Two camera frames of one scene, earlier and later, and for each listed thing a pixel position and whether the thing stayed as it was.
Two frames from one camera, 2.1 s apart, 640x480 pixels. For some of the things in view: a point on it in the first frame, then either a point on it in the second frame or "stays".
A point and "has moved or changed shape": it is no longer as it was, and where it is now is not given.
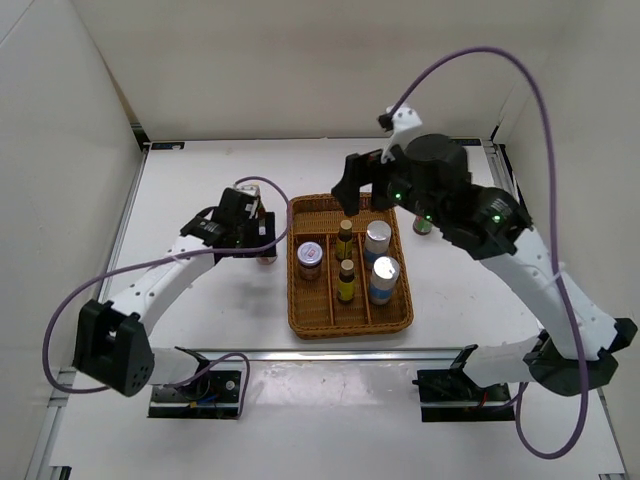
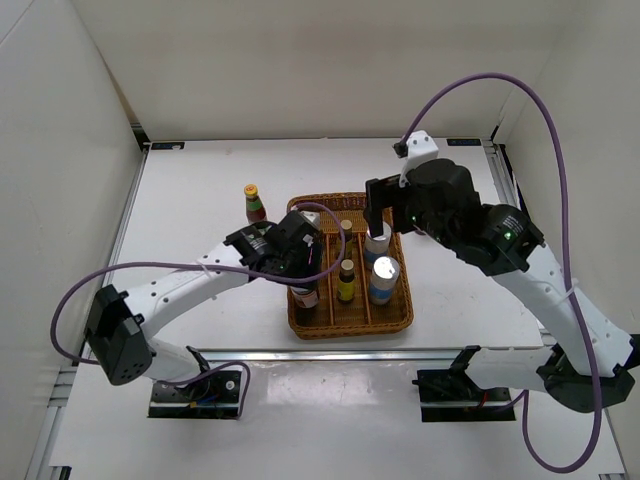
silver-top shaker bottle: [377, 241] stays
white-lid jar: [266, 260] has moved or changed shape
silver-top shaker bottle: [384, 273] stays
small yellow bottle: [346, 286] stays
